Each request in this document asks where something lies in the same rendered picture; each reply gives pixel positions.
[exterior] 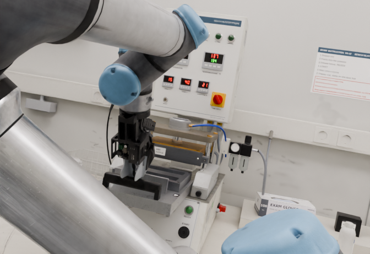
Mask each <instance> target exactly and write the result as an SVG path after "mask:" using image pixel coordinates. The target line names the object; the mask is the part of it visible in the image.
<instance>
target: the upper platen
mask: <svg viewBox="0 0 370 254"><path fill-rule="evenodd" d="M152 140H153V143H157V144H162V145H168V146H171V147H176V148H182V149H187V150H192V151H196V152H201V153H203V156H204V152H205V145H202V144H197V143H191V142H185V141H182V138H180V137H174V136H173V138H172V139H171V138H165V137H160V136H155V137H152Z"/></svg>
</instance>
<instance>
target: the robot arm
mask: <svg viewBox="0 0 370 254"><path fill-rule="evenodd" d="M208 36H209V32H208V29H207V27H206V26H205V24H204V23H203V21H202V20H201V18H200V17H199V15H198V14H197V13H196V12H195V11H194V10H193V8H192V7H190V6H189V5H187V4H183V5H181V6H180V7H178V8H177V9H174V10H173V11H172V13H171V12H169V11H168V10H166V9H164V8H163V7H161V6H159V5H157V4H156V3H154V2H152V1H150V0H0V217H1V218H2V219H4V220H5V221H6V222H7V223H9V224H10V225H11V226H13V227H14V228H16V229H17V230H18V231H19V232H21V233H22V234H23V235H25V236H26V237H27V238H28V239H30V240H31V241H32V242H34V243H35V244H37V245H38V246H39V247H40V248H42V249H43V250H44V251H46V252H47V253H48V254H197V253H196V251H194V250H193V249H192V248H190V247H188V246H176V247H171V246H170V245H169V244H168V243H167V242H166V241H164V240H163V239H162V238H161V237H160V236H159V235H158V234H157V233H156V232H155V231H153V230H152V229H151V228H150V227H149V226H147V225H146V224H145V223H144V222H143V221H142V220H141V219H140V218H139V217H138V216H137V215H135V214H134V213H133V212H132V211H131V210H130V209H129V208H128V207H127V206H125V205H124V204H123V203H122V202H121V201H120V200H119V199H118V198H117V197H116V196H114V195H113V194H112V193H111V192H110V191H109V190H108V189H107V188H106V187H105V186H104V185H102V184H101V183H100V182H99V181H98V180H97V179H96V178H94V177H93V175H91V174H90V173H89V172H88V171H87V170H85V169H84V168H83V167H82V166H81V165H80V164H79V163H78V162H77V161H76V160H74V159H73V158H72V157H71V156H70V155H69V154H68V153H67V152H66V151H65V150H63V149H62V148H61V147H60V146H59V145H58V144H57V143H56V142H55V141H54V140H52V139H51V138H50V137H49V136H48V135H47V134H46V133H45V132H44V131H43V130H41V129H40V128H39V127H38V126H37V125H36V124H34V123H33V121H32V120H30V119H29V118H28V117H27V116H26V115H25V114H23V112H22V110H21V101H20V88H19V87H18V86H17V85H15V84H14V83H13V82H12V81H11V80H10V79H9V78H8V77H7V76H6V75H5V74H4V73H3V72H4V71H5V70H6V69H7V68H9V67H10V66H11V65H12V64H13V62H14V61H15V60H16V59H17V58H18V57H19V56H21V55H22V54H24V53H25V52H26V51H28V50H29V49H31V48H33V47H35V46H37V45H39V44H42V43H49V44H56V45H61V44H67V43H70V42H73V41H75V40H77V39H81V40H85V41H90V42H95V43H98V44H103V45H108V46H113V47H118V48H119V51H118V54H119V58H118V59H117V60H116V61H115V62H113V63H112V64H111V65H109V66H107V67H106V68H105V69H104V71H103V73H102V74H101V76H100V78H99V91H100V93H101V95H102V96H103V98H104V99H105V100H106V101H108V102H109V103H111V104H113V105H117V106H118V107H119V116H118V133H117V134H116V135H115V136H113V137H112V138H111V159H113V158H114V157H115V156H116V155H118V157H119V158H123V167H122V170H121V172H120V177H121V178H124V177H126V176H130V177H135V179H134V181H137V180H138V179H142V178H143V177H144V175H145V173H146V171H147V169H148V168H149V166H150V164H151V162H152V161H153V159H154V156H155V143H153V140H152V137H153V135H152V134H151V133H150V131H154V129H155V125H156V122H154V121H152V119H149V118H148V117H149V116H150V108H151V102H152V101H154V98H153V97H152V90H153V82H154V81H156V80H157V79H158V78H159V77H161V76H162V75H163V74H164V73H166V72H167V71H168V70H169V69H170V68H172V67H173V66H174V65H175V64H177V63H178V62H179V61H180V60H182V59H183V58H185V57H186V56H187V55H188V54H190V53H191V52H192V51H193V50H196V49H197V48H198V46H199V45H201V44H202V43H203V42H204V41H205V40H206V39H207V38H208ZM117 142H118V150H117ZM113 143H115V151H114V152H113ZM136 163H137V164H138V168H137V170H136V173H135V168H136V167H135V164H136ZM221 252H222V254H343V253H342V251H341V250H340V246H339V244H338V242H337V240H336V239H335V238H334V237H333V236H331V235H330V234H329V233H328V232H327V230H326V229H325V227H324V226H323V224H322V223H321V222H320V221H319V219H318V218H317V217H316V216H315V215H314V214H312V213H311V212H309V211H307V210H304V209H285V210H280V211H277V212H273V213H270V214H267V215H265V216H263V217H260V218H258V219H256V220H254V221H252V222H250V223H248V224H246V225H245V226H244V227H242V228H240V229H237V230H236V231H235V232H233V233H232V234H231V235H230V236H229V237H228V238H227V239H226V240H225V241H224V242H223V244H222V246H221Z"/></svg>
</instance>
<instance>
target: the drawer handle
mask: <svg viewBox="0 0 370 254"><path fill-rule="evenodd" d="M134 179H135V177H130V176H126V177H124V178H121V177H120V174H117V173H113V172H105V174H104V177H103V182H102V185H104V186H105V187H106V188H107V187H109V184H110V183H114V184H117V185H121V186H126V187H130V188H135V189H138V190H142V191H147V192H152V193H154V200H157V201H158V200H159V199H160V196H161V190H162V189H161V187H162V184H161V183H157V182H153V181H148V180H143V179H138V180H137V181H134Z"/></svg>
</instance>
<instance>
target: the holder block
mask: <svg viewBox="0 0 370 254"><path fill-rule="evenodd" d="M135 167H136V168H135V171H136V170H137V168H138V164H137V163H136V164H135ZM112 172H113V173H115V168H113V169H112ZM146 174H150V175H155V176H160V177H164V178H168V179H169V181H168V187H167V190H170V191H175V192H179V191H180V190H181V189H182V188H183V187H184V186H185V185H186V184H187V183H188V182H189V181H190V180H191V176H192V173H191V172H186V171H181V170H176V169H170V168H167V167H162V166H157V165H153V164H150V166H149V168H148V169H147V171H146Z"/></svg>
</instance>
